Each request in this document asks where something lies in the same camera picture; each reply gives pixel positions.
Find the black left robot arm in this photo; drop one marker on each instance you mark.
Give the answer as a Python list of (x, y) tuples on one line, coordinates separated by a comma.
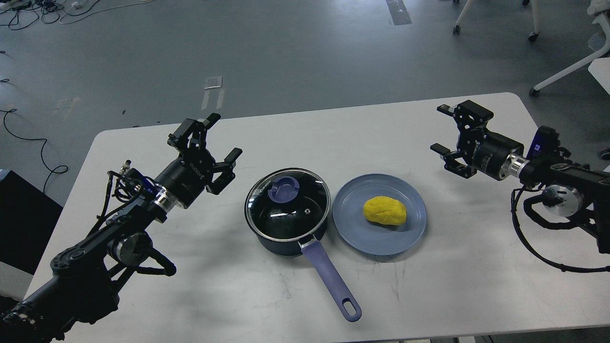
[(87, 277)]

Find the black box at left edge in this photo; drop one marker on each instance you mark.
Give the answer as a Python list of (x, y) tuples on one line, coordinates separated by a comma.
[(27, 220)]

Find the dark blue saucepan purple handle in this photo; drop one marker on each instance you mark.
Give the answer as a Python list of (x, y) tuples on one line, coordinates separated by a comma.
[(311, 247)]

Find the white chair base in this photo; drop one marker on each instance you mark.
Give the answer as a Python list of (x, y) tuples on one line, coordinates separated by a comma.
[(569, 39)]

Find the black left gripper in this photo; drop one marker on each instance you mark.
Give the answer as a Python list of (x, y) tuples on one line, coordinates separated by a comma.
[(195, 170)]

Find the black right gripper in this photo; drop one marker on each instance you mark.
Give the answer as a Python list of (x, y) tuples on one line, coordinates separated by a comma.
[(482, 150)]

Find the glass lid with purple knob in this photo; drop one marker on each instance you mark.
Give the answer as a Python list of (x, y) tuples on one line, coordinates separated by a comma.
[(287, 205)]

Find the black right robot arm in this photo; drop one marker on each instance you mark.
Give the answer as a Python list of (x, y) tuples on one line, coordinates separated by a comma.
[(567, 194)]

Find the yellow potato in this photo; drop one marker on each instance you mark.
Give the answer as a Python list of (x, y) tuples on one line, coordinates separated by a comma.
[(385, 210)]

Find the blue plate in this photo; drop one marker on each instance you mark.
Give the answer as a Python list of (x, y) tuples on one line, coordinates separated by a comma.
[(373, 238)]

